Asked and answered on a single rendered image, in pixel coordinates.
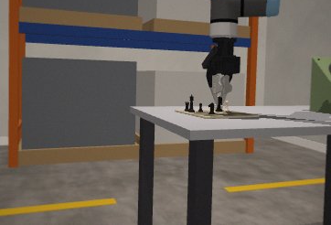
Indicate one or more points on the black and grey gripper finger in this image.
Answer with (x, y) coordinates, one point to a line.
(226, 86)
(214, 84)

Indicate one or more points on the chessboard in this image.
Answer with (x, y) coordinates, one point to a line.
(230, 114)

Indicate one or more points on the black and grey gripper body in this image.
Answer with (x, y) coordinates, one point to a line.
(229, 62)

